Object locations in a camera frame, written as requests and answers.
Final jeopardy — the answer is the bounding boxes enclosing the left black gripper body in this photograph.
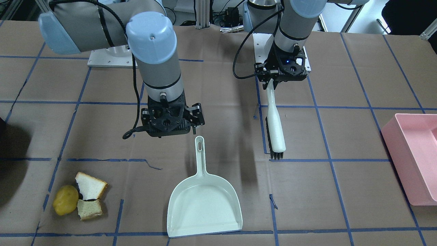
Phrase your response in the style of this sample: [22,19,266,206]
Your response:
[265,44,308,82]

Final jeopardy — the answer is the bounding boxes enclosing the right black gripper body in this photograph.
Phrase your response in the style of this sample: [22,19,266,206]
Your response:
[141,91,191,138]

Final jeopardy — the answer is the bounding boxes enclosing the white hand brush black bristles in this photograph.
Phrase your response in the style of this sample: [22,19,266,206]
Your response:
[266,79,286,160]

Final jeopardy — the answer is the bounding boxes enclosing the pale green dustpan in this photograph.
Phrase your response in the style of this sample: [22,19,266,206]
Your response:
[167,136,243,238]

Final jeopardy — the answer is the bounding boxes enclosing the large bread slice piece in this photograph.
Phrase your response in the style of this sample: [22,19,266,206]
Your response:
[75,172,108,201]

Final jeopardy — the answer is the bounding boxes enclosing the small bread slice piece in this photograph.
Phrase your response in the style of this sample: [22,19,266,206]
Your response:
[77,199,103,221]

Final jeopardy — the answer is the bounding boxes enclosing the yellow potato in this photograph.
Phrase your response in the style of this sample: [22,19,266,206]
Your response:
[53,185,79,216]

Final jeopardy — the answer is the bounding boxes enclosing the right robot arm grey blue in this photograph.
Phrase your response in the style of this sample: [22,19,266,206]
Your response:
[38,0,205,139]

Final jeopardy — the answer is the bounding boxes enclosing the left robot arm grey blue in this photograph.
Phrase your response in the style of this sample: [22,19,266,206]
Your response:
[232,0,328,87]

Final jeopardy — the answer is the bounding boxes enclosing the pink plastic bin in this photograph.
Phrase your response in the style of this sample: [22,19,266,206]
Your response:
[381,113,437,206]

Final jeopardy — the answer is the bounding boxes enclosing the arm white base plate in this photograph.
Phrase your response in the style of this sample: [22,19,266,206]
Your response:
[252,31,311,73]
[87,45,132,68]

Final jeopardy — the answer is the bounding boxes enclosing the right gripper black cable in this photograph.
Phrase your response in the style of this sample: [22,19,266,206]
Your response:
[48,0,151,140]

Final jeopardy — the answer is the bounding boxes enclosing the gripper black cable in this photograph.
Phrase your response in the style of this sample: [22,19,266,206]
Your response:
[232,9,285,80]
[48,0,151,140]

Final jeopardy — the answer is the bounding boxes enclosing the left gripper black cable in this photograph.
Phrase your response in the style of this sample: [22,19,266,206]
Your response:
[232,9,285,80]

